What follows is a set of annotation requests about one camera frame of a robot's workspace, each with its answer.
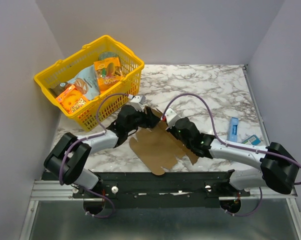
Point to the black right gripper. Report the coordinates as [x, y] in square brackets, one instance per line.
[172, 128]

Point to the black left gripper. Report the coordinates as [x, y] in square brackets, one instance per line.
[150, 120]

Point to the brown cardboard box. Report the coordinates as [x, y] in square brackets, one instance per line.
[158, 149]

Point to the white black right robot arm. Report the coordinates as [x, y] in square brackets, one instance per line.
[271, 166]

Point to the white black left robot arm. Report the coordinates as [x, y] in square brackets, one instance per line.
[68, 157]

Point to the light blue long box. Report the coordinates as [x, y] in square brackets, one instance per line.
[233, 130]

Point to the teal small box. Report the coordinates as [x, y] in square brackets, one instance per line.
[252, 140]

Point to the orange scrub daddy sponge box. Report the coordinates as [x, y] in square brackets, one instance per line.
[71, 99]

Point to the orange mango gummy bag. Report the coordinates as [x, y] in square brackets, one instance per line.
[108, 73]

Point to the yellow plastic shopping basket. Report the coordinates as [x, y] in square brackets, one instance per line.
[78, 70]

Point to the light blue cassava chips bag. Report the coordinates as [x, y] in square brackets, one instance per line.
[85, 81]

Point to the green netted melon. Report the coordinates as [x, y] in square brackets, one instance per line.
[107, 54]

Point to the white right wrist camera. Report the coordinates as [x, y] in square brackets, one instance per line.
[170, 117]

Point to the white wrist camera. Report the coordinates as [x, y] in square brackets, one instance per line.
[138, 103]
[170, 117]

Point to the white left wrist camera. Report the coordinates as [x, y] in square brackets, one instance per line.
[138, 103]

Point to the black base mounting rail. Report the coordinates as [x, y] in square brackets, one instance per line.
[145, 190]

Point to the aluminium extrusion frame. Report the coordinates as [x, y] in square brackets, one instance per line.
[43, 191]

